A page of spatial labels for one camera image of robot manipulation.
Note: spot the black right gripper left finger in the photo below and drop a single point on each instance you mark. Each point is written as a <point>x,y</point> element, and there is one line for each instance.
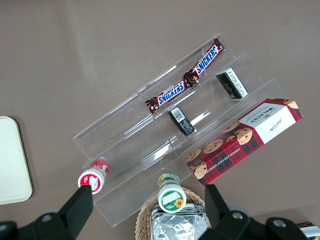
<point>75,210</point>

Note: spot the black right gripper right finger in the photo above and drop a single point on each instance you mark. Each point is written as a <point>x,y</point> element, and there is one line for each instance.
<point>220,215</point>

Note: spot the green cap sunflower bottle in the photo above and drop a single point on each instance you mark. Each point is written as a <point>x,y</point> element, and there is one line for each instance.
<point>170,195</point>

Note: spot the Snickers chocolate bar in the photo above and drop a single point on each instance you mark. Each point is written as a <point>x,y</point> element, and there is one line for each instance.
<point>205,61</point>
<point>167,96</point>

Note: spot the Walkers red tartan cookie box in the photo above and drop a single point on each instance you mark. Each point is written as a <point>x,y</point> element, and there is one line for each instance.
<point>242,140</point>

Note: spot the foil wrapped sandwich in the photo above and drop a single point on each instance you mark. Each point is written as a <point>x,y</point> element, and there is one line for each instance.
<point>175,223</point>

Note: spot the woven wicker basket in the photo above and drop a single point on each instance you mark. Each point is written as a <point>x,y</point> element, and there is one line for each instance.
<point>143,217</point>

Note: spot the clear acrylic tiered display stand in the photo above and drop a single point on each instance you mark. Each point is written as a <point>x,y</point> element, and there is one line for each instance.
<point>130,140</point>
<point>215,105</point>

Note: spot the small black barcode box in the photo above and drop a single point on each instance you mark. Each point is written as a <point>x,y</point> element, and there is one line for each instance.
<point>181,121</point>

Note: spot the cream plastic tray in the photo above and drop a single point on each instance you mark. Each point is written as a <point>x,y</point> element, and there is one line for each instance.
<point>12,160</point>

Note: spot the small black white-label box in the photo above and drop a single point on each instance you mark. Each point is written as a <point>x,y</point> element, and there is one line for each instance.
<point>232,83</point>

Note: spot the black yellow snack packet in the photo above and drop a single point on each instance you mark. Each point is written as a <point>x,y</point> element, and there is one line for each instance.
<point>311,230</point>

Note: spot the red cap yogurt bottle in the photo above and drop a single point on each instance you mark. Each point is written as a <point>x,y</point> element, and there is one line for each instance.
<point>93,177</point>

